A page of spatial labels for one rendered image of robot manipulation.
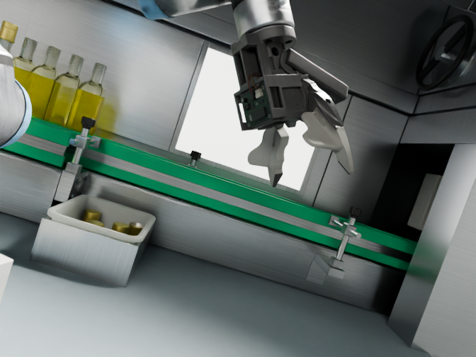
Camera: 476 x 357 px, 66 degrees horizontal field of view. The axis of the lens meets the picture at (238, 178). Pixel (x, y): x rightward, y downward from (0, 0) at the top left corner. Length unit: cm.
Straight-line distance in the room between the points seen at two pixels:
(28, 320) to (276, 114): 41
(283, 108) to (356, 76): 78
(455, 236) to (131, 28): 99
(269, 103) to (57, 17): 88
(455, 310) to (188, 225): 65
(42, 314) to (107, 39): 80
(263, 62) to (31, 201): 62
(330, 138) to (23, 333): 44
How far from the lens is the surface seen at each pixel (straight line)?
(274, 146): 54
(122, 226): 83
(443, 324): 102
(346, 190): 123
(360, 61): 126
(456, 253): 98
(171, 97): 112
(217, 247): 96
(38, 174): 91
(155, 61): 114
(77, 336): 56
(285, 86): 47
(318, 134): 45
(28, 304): 61
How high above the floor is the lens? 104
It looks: 3 degrees down
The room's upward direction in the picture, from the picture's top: 19 degrees clockwise
